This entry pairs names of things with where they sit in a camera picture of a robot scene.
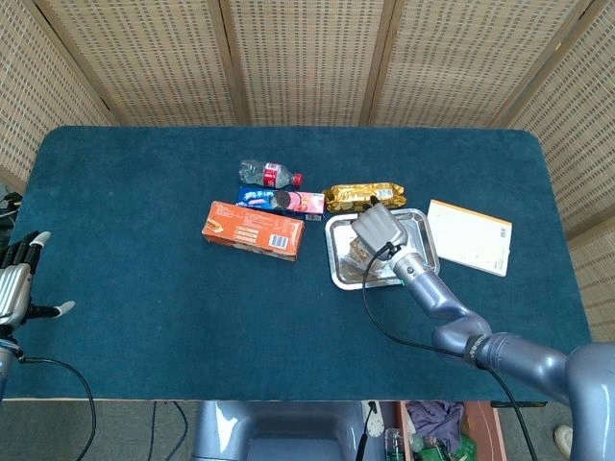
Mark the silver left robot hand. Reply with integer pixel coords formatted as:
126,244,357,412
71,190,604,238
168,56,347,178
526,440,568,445
0,230,77,340

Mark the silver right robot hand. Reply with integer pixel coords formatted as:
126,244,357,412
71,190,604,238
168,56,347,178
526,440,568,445
353,195,410,263

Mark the bread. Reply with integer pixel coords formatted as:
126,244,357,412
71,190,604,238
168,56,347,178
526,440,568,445
343,234,403,284

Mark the stainless steel tray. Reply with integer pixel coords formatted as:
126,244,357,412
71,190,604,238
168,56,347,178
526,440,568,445
324,207,441,291

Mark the gold foil biscuit package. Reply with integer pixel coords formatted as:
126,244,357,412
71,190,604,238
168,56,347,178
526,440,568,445
322,182,407,213

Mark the blue and pink cookie box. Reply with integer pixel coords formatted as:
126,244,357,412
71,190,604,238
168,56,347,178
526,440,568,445
236,186,326,222

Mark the white orange booklet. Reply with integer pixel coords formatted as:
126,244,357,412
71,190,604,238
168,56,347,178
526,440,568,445
426,199,513,279

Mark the clear bottle with red label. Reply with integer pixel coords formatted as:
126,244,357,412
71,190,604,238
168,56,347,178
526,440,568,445
238,159,304,189

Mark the orange biscuit box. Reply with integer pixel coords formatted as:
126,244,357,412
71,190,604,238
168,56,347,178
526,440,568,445
201,200,306,263

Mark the blue tablecloth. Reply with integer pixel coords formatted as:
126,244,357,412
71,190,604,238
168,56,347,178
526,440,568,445
0,125,592,402

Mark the woven bamboo folding screen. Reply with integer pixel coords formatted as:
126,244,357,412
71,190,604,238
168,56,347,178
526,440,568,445
0,0,615,342

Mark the white power strip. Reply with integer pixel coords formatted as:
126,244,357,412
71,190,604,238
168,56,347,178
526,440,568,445
366,400,386,439

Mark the purple cloth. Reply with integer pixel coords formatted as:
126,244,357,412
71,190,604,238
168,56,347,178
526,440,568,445
406,401,466,451

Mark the red-brown storage crate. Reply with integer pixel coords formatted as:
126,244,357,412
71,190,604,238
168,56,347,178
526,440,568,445
396,400,504,461

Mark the blue-grey robot torso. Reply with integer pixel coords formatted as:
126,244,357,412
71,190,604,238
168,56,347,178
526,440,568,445
191,400,381,461

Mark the white shoe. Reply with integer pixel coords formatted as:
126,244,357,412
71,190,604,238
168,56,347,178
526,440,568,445
553,425,576,456

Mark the black right hand cable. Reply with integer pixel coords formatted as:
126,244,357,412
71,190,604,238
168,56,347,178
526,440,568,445
360,242,538,461

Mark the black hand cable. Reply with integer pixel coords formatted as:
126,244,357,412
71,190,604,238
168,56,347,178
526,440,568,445
13,353,98,461
360,242,538,461

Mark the black equipment with cables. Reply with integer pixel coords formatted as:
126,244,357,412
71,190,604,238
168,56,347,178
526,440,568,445
0,190,24,230

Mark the black left hand cable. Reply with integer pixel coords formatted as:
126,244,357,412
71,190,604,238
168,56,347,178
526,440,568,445
13,353,98,461

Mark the black floor cable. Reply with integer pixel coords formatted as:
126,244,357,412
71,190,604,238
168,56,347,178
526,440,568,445
147,400,189,461

